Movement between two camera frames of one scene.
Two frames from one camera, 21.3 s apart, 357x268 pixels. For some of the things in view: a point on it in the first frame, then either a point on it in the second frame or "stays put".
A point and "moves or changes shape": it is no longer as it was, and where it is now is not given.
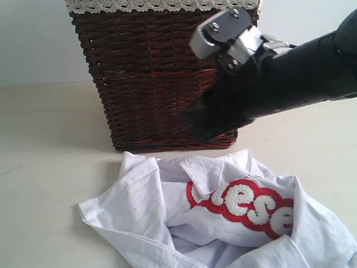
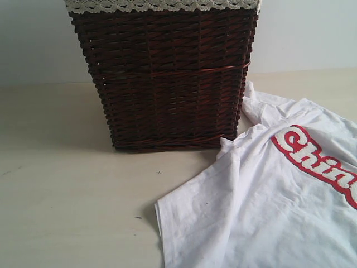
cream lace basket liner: [76, 6] stays put
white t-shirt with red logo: [221, 210] moves or changes shape
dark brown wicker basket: [149, 76] stays put
